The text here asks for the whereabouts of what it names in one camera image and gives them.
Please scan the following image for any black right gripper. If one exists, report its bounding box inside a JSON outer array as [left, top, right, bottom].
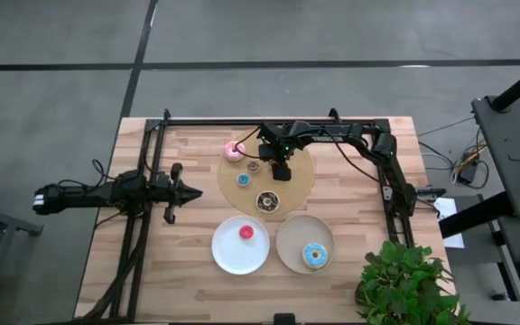
[[257, 135, 295, 182]]

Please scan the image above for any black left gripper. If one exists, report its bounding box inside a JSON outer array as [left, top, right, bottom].
[[151, 162, 204, 226]]

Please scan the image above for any large dark chocolate donut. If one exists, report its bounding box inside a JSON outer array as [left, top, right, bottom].
[[255, 190, 281, 214]]

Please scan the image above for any large pink frosted donut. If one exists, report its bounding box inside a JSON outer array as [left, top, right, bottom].
[[223, 140, 246, 163]]

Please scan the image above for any large blue frosted donut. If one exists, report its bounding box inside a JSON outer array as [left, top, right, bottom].
[[302, 242, 330, 271]]

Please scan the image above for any round woven straw mat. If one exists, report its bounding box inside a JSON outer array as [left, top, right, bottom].
[[217, 127, 315, 218]]

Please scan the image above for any beige round plate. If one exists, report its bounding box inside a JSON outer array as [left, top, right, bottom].
[[275, 214, 336, 275]]

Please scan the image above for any white round plate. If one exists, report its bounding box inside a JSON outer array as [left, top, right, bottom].
[[210, 215, 271, 276]]

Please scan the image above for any green potted plant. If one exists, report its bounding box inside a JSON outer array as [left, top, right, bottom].
[[354, 240, 471, 325]]

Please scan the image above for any white paper sheet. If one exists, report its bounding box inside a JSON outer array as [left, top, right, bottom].
[[433, 197, 466, 249]]

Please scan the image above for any black power adapter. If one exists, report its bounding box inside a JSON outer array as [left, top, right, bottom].
[[457, 160, 480, 185]]

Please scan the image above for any dark grey equipment cart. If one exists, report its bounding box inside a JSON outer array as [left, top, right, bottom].
[[438, 57, 520, 317]]

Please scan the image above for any black aluminium rig frame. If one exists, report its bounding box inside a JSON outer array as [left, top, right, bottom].
[[74, 107, 446, 324]]

